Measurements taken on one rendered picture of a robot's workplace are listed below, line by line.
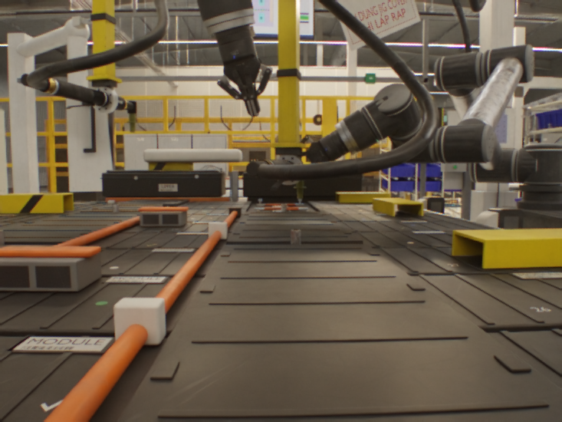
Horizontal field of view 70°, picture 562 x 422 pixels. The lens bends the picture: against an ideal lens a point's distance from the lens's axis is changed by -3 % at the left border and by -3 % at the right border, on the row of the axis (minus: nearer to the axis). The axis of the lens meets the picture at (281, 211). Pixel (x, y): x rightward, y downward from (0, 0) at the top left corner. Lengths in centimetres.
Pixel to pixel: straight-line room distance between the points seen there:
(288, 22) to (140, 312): 104
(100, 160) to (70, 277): 345
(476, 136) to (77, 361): 111
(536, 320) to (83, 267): 35
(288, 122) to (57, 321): 93
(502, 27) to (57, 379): 507
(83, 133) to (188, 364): 364
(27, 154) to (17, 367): 468
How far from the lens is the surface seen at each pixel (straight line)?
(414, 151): 77
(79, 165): 381
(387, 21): 146
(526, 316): 33
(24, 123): 494
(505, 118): 498
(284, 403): 18
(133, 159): 1047
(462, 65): 192
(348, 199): 132
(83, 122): 383
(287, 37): 120
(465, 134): 123
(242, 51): 90
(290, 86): 116
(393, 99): 117
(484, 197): 478
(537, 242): 49
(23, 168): 493
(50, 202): 113
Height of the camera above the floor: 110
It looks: 5 degrees down
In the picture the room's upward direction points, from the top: straight up
